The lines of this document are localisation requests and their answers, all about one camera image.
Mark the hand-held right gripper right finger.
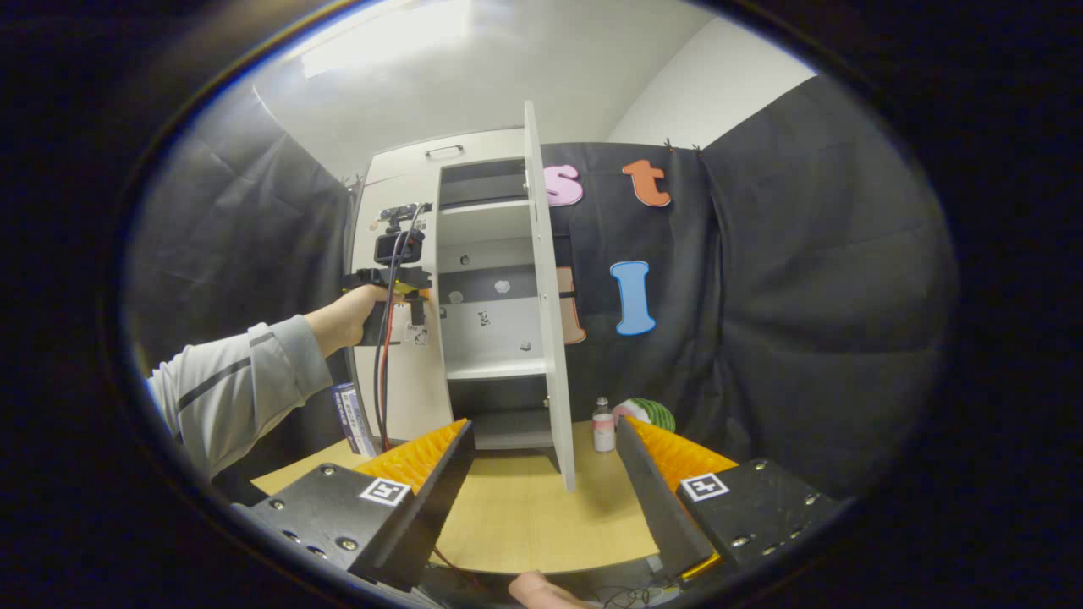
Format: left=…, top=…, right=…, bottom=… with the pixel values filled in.
left=615, top=414, right=847, bottom=584

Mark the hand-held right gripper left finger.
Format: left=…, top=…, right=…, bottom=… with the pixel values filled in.
left=233, top=419, right=476, bottom=593

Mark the beige double-door shoe cabinet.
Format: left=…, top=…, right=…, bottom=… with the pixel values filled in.
left=349, top=127, right=578, bottom=453

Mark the watermelon slice toy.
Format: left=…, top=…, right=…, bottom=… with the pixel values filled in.
left=612, top=398, right=677, bottom=434

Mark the small pink white bottle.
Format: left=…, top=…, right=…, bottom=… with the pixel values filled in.
left=592, top=397, right=616, bottom=453

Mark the blue and white box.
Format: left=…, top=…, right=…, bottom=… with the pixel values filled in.
left=332, top=382, right=377, bottom=459

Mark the ceiling light panel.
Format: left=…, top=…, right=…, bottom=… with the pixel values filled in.
left=300, top=0, right=475, bottom=79

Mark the black backdrop cloth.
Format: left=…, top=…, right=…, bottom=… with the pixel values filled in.
left=127, top=72, right=957, bottom=500

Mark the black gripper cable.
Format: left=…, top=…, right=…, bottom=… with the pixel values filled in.
left=372, top=203, right=424, bottom=453

